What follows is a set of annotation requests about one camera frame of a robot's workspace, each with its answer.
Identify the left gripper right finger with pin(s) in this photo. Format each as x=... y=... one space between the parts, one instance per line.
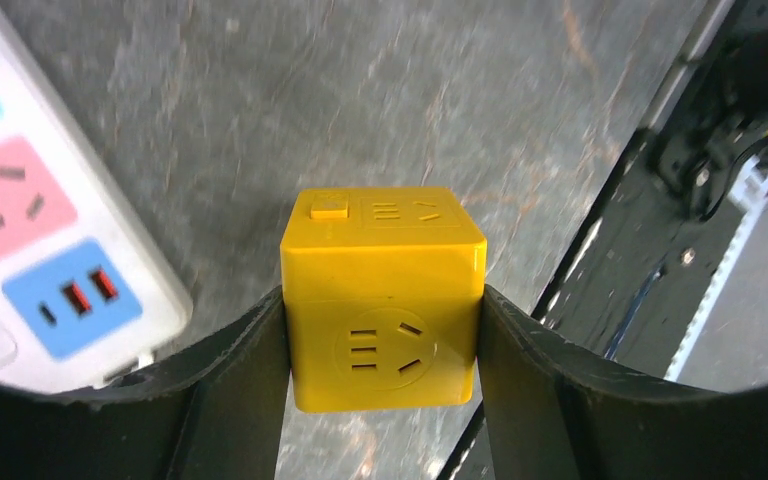
x=555 y=410

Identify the grey slotted cable duct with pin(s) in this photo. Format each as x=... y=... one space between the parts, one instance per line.
x=725 y=346

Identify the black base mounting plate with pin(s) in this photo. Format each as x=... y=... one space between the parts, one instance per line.
x=635 y=274

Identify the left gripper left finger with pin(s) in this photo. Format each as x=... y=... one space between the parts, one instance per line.
x=212 y=411

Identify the yellow cube socket adapter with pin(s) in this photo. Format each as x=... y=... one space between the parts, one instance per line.
x=382 y=289

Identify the white multicolour power strip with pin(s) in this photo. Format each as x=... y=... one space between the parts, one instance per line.
x=86 y=295

